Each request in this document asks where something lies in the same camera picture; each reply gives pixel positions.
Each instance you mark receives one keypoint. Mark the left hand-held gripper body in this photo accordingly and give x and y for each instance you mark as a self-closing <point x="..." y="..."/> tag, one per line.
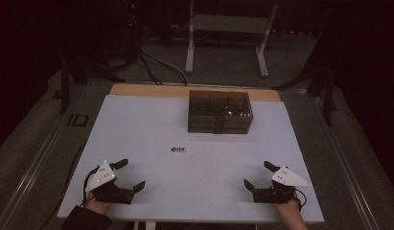
<point x="102" y="177"/>

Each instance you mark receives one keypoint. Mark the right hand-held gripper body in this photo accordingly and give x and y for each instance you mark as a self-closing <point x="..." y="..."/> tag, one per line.
<point x="287" y="178"/>

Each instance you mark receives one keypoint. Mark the smoky transparent drawer box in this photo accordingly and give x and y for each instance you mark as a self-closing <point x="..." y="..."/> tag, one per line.
<point x="220" y="111"/>

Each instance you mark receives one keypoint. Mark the person's left hand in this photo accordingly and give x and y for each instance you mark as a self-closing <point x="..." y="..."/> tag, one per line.
<point x="97" y="206"/>

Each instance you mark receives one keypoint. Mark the person's right hand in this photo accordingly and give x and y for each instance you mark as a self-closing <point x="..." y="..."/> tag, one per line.
<point x="290" y="210"/>

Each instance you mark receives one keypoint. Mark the small blue white label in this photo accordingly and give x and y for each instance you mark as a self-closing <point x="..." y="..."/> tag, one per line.
<point x="178" y="149"/>

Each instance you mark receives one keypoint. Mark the black tripod stand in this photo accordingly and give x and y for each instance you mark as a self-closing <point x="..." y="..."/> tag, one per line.
<point x="327" y="96"/>

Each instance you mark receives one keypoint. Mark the white metal stand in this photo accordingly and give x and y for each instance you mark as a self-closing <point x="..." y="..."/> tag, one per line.
<point x="229" y="22"/>

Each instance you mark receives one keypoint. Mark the metal floor rail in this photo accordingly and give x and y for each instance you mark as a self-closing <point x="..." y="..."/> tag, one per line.
<point x="31" y="179"/>
<point x="348" y="166"/>

